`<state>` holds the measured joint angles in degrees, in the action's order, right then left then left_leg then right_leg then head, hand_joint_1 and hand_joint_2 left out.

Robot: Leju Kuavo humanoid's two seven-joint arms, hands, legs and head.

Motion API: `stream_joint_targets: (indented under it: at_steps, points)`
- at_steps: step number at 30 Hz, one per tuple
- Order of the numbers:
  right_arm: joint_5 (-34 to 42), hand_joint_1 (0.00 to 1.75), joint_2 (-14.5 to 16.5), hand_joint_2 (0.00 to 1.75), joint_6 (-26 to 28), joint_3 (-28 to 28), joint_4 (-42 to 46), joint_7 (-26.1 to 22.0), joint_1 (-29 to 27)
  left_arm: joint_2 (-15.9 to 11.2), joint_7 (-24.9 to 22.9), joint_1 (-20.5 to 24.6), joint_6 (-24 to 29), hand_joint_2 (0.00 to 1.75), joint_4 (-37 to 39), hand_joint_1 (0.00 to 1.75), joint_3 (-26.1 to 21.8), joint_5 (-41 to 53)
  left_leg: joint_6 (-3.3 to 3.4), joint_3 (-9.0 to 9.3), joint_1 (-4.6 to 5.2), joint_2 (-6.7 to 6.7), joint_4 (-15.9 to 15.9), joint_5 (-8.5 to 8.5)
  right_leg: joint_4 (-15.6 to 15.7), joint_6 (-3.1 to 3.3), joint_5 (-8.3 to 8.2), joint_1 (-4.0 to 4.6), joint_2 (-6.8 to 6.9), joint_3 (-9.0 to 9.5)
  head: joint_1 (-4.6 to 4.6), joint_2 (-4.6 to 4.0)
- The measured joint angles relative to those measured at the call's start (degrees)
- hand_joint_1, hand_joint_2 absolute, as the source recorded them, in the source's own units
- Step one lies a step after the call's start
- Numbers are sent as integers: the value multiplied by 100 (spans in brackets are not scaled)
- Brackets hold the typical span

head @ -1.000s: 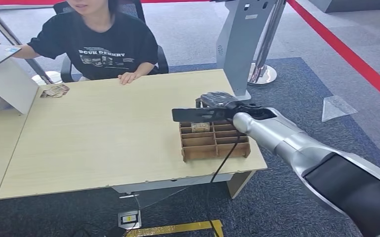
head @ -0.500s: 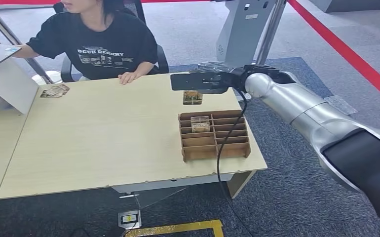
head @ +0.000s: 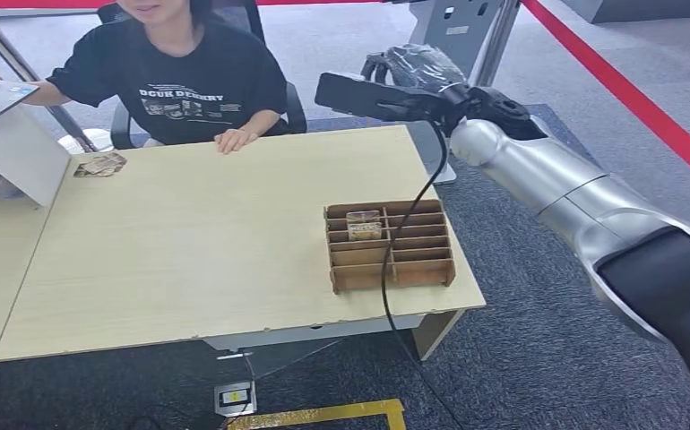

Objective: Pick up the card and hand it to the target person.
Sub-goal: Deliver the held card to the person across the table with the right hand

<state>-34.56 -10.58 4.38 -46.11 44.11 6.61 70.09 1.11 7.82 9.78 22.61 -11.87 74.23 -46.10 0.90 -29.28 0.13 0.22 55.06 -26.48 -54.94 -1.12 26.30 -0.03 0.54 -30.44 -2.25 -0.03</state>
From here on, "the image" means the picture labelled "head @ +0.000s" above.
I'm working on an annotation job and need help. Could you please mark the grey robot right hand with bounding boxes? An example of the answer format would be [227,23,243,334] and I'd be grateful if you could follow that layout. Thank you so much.
[360,43,470,94]

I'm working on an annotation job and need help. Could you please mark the person's left hand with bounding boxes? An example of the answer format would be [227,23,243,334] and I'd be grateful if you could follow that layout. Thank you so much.
[214,128,260,156]

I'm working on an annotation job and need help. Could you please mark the person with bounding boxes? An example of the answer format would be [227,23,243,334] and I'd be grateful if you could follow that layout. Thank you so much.
[0,0,309,156]

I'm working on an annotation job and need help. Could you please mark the card in clear sleeve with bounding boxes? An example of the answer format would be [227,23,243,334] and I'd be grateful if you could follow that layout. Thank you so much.
[345,210,384,242]

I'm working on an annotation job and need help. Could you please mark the wooden card holder box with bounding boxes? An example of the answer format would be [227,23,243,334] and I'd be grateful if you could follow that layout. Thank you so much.
[323,200,458,297]

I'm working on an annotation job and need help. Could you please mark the grey kiosk stand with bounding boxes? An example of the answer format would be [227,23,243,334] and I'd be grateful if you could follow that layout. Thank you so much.
[404,0,522,185]

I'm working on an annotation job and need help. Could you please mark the black office chair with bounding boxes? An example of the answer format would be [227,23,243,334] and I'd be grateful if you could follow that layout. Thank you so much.
[96,0,309,151]

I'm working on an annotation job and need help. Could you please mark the red barrier belt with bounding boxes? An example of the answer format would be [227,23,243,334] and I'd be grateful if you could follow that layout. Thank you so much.
[0,0,382,10]
[520,0,690,197]

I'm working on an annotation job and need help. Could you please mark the grey platform base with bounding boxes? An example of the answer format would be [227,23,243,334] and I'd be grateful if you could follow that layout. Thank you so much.
[561,0,690,25]

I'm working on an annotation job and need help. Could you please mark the metal floor socket box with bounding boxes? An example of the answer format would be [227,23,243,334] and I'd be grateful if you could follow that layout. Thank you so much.
[213,381,258,419]

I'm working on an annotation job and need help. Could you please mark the chrome stanchion post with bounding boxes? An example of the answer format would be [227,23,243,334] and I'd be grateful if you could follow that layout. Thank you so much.
[0,0,115,156]
[468,0,522,88]

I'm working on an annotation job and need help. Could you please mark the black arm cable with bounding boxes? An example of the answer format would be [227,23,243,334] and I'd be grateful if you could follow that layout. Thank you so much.
[378,120,468,430]

